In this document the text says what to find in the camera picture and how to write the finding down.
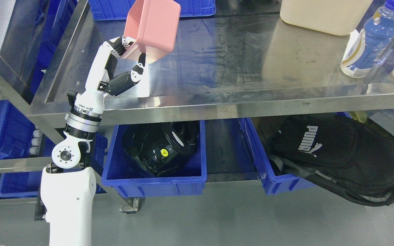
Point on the blue bin on table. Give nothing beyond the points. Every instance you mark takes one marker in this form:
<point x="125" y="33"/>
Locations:
<point x="107" y="10"/>

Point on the black helmet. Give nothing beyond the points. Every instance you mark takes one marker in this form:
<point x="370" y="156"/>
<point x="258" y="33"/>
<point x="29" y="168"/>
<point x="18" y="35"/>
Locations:
<point x="160" y="149"/>

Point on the blue bin with backpack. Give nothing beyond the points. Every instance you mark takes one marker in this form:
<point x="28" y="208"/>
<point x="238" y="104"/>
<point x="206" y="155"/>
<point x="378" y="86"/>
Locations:
<point x="257" y="137"/>

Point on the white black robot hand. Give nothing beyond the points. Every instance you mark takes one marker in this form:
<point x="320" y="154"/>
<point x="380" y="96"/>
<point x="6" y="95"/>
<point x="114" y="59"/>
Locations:
<point x="101" y="80"/>

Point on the pink plastic storage box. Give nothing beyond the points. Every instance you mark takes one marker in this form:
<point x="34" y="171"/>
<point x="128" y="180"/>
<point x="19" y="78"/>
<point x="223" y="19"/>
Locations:
<point x="153" y="25"/>

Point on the blue drink bottle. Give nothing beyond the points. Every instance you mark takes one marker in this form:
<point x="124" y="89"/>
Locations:
<point x="373" y="39"/>

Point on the black Puma backpack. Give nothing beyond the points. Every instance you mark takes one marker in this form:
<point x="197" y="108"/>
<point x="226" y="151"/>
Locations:
<point x="339" y="154"/>

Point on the beige plastic container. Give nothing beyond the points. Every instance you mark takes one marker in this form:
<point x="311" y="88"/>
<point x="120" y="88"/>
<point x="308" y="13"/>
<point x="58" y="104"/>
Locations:
<point x="336" y="17"/>

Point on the blue bin left shelf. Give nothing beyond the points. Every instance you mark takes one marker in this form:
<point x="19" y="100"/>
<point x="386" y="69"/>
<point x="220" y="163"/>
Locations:
<point x="16" y="132"/>

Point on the blue bin left lower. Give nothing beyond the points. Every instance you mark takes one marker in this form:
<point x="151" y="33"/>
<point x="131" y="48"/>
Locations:
<point x="27" y="184"/>

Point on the blue bin with helmet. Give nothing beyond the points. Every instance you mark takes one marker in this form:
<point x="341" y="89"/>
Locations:
<point x="190" y="180"/>

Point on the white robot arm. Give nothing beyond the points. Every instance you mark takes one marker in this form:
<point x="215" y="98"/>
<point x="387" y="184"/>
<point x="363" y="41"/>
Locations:
<point x="68" y="197"/>

